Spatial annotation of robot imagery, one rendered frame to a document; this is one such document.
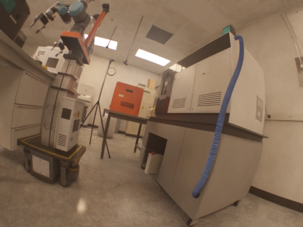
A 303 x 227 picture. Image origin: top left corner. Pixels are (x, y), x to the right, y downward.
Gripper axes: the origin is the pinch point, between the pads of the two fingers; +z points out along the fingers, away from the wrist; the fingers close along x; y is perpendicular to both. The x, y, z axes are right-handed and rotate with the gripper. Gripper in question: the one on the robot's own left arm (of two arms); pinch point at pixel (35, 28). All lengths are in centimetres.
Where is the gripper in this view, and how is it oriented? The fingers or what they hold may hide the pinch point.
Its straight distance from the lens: 132.0
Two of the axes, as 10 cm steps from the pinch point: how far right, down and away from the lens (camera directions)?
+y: -7.0, -5.9, -3.9
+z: -6.0, 7.9, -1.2
